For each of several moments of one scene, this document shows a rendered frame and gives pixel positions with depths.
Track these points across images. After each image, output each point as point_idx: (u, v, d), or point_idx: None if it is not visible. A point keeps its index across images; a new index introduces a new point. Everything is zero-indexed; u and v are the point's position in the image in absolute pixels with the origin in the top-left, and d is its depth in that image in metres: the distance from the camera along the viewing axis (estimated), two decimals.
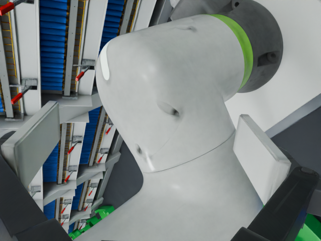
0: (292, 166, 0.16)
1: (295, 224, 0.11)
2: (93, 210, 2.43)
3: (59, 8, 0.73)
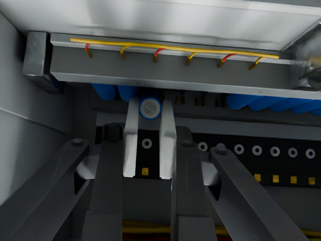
0: (184, 141, 0.18)
1: (202, 192, 0.13)
2: None
3: None
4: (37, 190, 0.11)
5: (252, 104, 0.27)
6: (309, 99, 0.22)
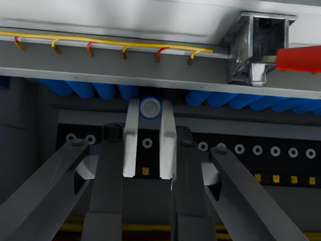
0: (184, 141, 0.18)
1: (202, 192, 0.13)
2: None
3: None
4: (37, 190, 0.11)
5: (210, 101, 0.27)
6: (258, 95, 0.22)
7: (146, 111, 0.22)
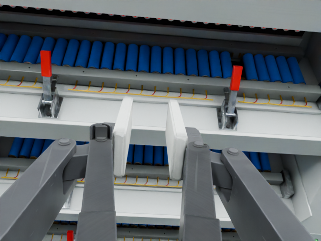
0: (194, 142, 0.18)
1: (211, 194, 0.13)
2: None
3: None
4: (26, 191, 0.11)
5: (219, 56, 0.51)
6: (207, 72, 0.48)
7: None
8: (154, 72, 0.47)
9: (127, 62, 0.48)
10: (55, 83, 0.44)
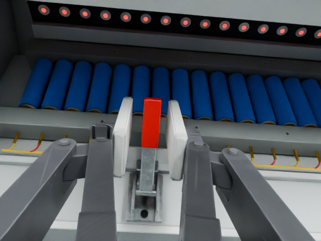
0: (194, 142, 0.18)
1: (211, 194, 0.13)
2: None
3: None
4: (26, 191, 0.11)
5: None
6: None
7: None
8: (310, 126, 0.27)
9: (258, 107, 0.29)
10: None
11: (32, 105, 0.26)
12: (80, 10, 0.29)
